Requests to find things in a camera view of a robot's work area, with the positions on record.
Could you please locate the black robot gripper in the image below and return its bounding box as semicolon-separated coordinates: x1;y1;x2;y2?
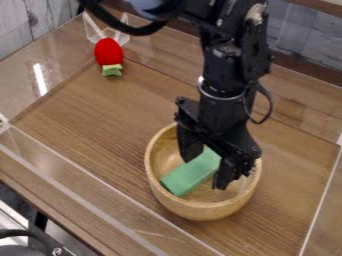
174;83;261;190

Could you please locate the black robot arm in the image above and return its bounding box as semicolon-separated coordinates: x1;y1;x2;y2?
78;0;273;190

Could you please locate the light wooden bowl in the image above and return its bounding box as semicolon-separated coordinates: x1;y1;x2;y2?
144;123;261;221

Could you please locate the green rectangular block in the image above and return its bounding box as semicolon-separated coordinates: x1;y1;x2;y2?
158;147;220;197

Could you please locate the red plush strawberry toy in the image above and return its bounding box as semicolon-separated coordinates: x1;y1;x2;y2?
93;38;124;76

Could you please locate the black table leg bracket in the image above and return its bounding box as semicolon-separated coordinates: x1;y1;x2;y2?
28;210;76;256

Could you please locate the black cable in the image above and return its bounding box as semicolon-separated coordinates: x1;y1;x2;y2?
0;228;54;256

